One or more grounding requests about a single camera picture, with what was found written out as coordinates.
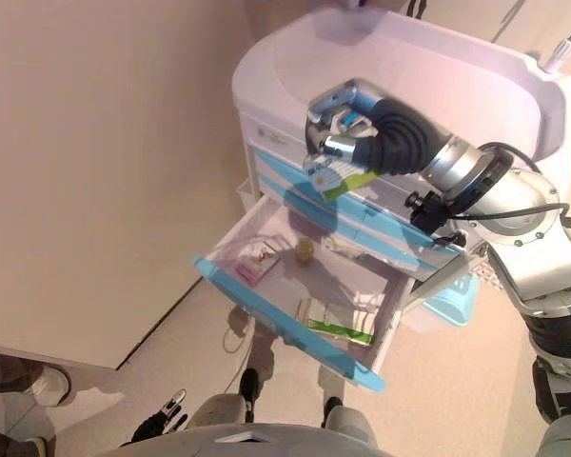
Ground white pink medicine box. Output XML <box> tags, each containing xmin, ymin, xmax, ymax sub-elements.
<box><xmin>235</xmin><ymin>239</ymin><xmax>283</xmax><ymax>288</ymax></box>

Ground person in brown trousers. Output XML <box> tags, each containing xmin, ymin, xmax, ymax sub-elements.
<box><xmin>0</xmin><ymin>349</ymin><xmax>71</xmax><ymax>408</ymax></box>

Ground black cart key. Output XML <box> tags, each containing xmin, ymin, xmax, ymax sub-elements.
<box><xmin>435</xmin><ymin>229</ymin><xmax>468</xmax><ymax>248</ymax></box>

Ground metal infusion pole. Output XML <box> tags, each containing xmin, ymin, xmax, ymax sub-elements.
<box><xmin>541</xmin><ymin>0</ymin><xmax>571</xmax><ymax>73</ymax></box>

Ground clear cart side box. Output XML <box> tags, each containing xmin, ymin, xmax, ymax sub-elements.
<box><xmin>237</xmin><ymin>178</ymin><xmax>256</xmax><ymax>211</ymax></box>

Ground grey robot torso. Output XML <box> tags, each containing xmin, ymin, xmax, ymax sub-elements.
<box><xmin>94</xmin><ymin>421</ymin><xmax>386</xmax><ymax>457</ymax></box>

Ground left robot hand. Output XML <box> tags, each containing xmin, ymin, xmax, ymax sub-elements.
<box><xmin>131</xmin><ymin>387</ymin><xmax>189</xmax><ymax>444</ymax></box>

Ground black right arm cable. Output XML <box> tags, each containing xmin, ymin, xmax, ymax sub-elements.
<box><xmin>449</xmin><ymin>142</ymin><xmax>571</xmax><ymax>228</ymax></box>

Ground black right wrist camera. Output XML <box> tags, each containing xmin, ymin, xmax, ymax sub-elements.
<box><xmin>405</xmin><ymin>189</ymin><xmax>451</xmax><ymax>235</ymax></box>

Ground white medical cart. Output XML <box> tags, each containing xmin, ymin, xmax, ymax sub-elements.
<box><xmin>231</xmin><ymin>9</ymin><xmax>571</xmax><ymax>377</ymax></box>

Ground small yellow jar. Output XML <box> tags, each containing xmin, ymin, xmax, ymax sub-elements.
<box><xmin>293</xmin><ymin>236</ymin><xmax>316</xmax><ymax>265</ymax></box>

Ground light blue waste bin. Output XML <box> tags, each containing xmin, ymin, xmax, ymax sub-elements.
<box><xmin>423</xmin><ymin>273</ymin><xmax>482</xmax><ymax>328</ymax></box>

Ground blue-fronted cart drawer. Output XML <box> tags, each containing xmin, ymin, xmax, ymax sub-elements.
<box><xmin>193</xmin><ymin>194</ymin><xmax>418</xmax><ymax>394</ymax></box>

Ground silver left robot leg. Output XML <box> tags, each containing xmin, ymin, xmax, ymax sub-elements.
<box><xmin>187</xmin><ymin>368</ymin><xmax>261</xmax><ymax>429</ymax></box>

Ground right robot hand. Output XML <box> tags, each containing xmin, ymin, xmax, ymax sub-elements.
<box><xmin>304</xmin><ymin>81</ymin><xmax>451</xmax><ymax>180</ymax></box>

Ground white green medicine box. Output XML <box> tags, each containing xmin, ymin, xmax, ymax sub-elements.
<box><xmin>297</xmin><ymin>297</ymin><xmax>377</xmax><ymax>350</ymax></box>

